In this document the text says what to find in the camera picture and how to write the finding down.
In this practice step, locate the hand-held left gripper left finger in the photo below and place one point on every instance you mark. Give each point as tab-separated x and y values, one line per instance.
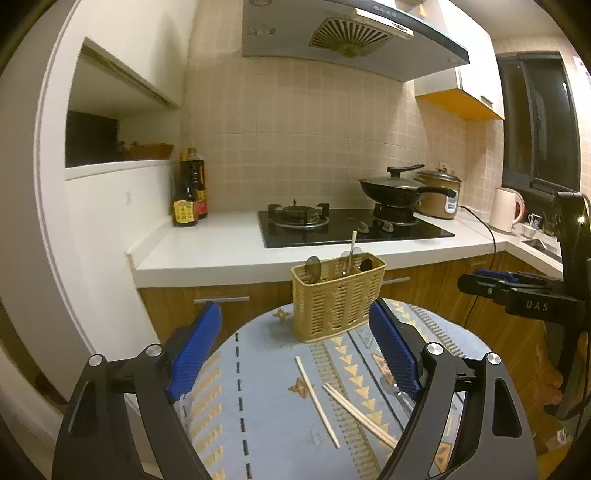
194	355

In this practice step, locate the white and orange wall cabinet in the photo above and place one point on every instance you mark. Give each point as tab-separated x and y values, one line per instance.
471	83

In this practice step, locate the wooden chopstick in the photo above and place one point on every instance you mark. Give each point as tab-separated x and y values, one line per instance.
358	418
352	244
318	404
362	412

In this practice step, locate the grey range hood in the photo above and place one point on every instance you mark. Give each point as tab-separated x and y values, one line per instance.
295	32

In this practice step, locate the golden rice cooker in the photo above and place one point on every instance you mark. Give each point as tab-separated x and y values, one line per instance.
441	198

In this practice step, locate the black spoon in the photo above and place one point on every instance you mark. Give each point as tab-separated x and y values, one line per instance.
366	264

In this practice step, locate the black wok lid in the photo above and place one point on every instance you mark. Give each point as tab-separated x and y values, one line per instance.
392	180

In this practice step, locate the dark soy sauce bottle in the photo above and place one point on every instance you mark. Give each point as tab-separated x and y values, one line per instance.
201	184
185	207

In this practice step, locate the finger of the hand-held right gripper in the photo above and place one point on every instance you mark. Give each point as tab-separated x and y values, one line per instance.
503	276
485	288

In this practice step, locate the person's right hand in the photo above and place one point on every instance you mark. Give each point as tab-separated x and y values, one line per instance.
551	374

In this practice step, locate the dark window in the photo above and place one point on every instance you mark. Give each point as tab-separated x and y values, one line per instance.
535	124

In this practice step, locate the white electric kettle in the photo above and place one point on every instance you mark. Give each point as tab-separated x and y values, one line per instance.
503	210

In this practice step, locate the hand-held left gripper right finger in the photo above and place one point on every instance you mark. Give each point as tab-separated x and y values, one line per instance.
395	350

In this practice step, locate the blue patterned tablecloth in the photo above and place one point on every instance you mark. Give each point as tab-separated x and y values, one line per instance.
268	369

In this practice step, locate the black gas cooktop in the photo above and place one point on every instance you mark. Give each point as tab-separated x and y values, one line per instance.
341	230

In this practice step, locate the black wok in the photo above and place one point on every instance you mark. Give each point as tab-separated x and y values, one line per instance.
397	194

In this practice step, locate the yellow plastic utensil basket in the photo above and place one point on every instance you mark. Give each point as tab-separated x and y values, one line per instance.
332	309

